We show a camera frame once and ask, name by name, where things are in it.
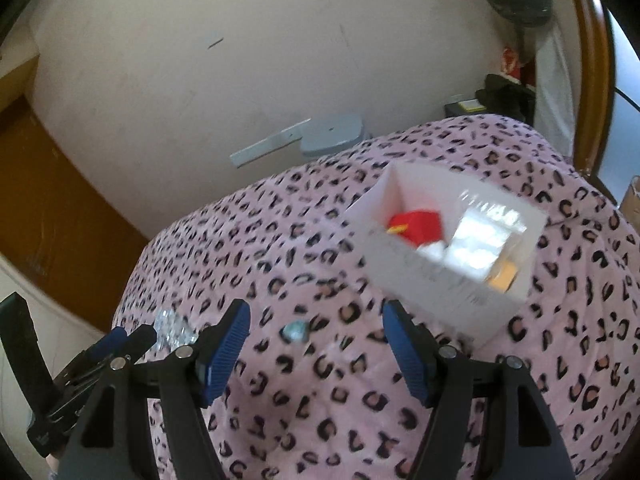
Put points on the small teal wrapper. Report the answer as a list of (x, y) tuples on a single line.
[(296, 332)]

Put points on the wooden window frame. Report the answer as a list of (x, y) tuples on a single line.
[(597, 82)]

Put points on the clear bag white cotton pads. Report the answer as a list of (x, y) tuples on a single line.
[(486, 233)]

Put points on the yellow cartoon snack box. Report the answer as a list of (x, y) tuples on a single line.
[(502, 275)]

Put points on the crumpled silver foil wrapper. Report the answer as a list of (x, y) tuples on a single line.
[(172, 331)]

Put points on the brown cardboard box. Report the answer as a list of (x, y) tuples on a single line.
[(630, 205)]

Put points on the red snack bag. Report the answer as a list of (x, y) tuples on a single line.
[(511, 65)]

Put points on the pink leopard print blanket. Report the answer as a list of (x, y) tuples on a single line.
[(337, 406)]

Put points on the black bedside table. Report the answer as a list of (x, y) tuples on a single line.
[(500, 95)]

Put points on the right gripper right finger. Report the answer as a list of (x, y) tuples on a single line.
[(520, 439)]

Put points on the red happy meal box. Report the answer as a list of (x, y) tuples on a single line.
[(417, 227)]

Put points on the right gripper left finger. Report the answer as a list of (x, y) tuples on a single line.
[(112, 439)]

